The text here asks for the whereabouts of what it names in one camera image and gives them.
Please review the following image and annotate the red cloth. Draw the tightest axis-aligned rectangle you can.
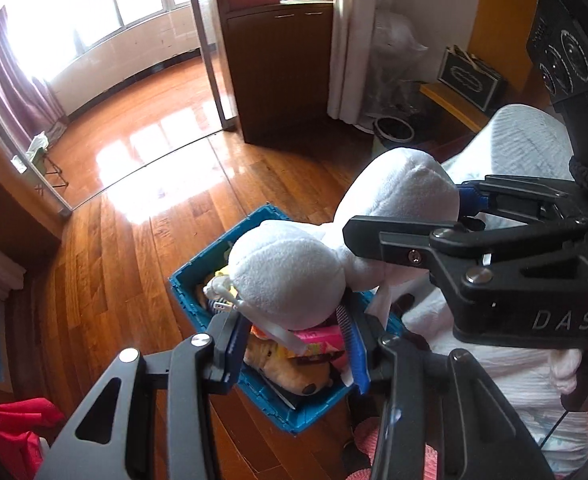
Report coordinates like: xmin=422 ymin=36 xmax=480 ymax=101
xmin=0 ymin=397 xmax=67 ymax=480

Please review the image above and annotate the pink cylindrical can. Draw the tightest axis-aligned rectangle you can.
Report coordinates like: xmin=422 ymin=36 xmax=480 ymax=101
xmin=251 ymin=325 xmax=347 ymax=358

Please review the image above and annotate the purple curtain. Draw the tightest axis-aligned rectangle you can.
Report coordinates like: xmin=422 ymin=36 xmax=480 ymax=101
xmin=0 ymin=10 xmax=67 ymax=151

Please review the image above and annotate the tan plush dog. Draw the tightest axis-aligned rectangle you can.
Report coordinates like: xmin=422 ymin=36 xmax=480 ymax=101
xmin=244 ymin=337 xmax=335 ymax=401

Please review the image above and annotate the metal sliding door frame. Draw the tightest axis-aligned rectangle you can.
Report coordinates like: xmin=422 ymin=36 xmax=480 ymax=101
xmin=0 ymin=30 xmax=72 ymax=218
xmin=184 ymin=0 xmax=239 ymax=131

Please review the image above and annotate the blue plastic crate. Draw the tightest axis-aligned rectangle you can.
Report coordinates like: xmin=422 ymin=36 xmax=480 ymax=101
xmin=169 ymin=204 xmax=405 ymax=433

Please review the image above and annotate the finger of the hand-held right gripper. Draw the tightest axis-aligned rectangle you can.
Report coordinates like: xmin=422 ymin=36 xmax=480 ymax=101
xmin=456 ymin=175 xmax=588 ymax=234
xmin=343 ymin=214 xmax=588 ymax=312

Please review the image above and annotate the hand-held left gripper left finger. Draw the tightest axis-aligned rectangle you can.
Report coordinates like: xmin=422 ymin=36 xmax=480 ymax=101
xmin=34 ymin=312 xmax=252 ymax=480

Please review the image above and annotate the white curtain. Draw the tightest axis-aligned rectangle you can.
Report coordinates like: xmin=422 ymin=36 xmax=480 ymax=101
xmin=327 ymin=0 xmax=389 ymax=121

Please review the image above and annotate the yellow wooden nightstand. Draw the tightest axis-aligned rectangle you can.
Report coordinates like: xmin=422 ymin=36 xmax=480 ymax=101
xmin=419 ymin=82 xmax=490 ymax=133

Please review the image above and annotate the pale green waste bin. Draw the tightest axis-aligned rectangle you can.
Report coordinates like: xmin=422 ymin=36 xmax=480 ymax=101
xmin=374 ymin=116 xmax=415 ymax=150

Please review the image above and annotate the white pink quilt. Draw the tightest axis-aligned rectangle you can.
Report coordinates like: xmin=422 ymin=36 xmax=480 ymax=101
xmin=401 ymin=280 xmax=588 ymax=478

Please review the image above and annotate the person's right hand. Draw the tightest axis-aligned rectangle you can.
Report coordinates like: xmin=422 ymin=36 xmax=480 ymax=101
xmin=548 ymin=347 xmax=584 ymax=395

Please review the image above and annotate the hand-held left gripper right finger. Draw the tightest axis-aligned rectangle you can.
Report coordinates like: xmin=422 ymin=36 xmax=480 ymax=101
xmin=346 ymin=312 xmax=557 ymax=480

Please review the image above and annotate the plastic covered fan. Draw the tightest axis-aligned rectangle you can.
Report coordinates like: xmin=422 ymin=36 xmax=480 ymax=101
xmin=369 ymin=7 xmax=429 ymax=126

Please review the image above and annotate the white plastic stick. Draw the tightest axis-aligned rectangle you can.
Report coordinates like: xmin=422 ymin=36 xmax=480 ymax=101
xmin=203 ymin=280 xmax=305 ymax=357

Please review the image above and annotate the brown wooden cabinet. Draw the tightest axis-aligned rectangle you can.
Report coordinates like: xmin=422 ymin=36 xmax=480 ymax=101
xmin=213 ymin=0 xmax=339 ymax=146

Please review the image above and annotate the white plush toy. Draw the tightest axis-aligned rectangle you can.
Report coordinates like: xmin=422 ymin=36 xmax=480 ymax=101
xmin=226 ymin=146 xmax=462 ymax=331

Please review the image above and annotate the small folding stool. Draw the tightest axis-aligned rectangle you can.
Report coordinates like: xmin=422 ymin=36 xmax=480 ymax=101
xmin=11 ymin=130 xmax=69 ymax=191

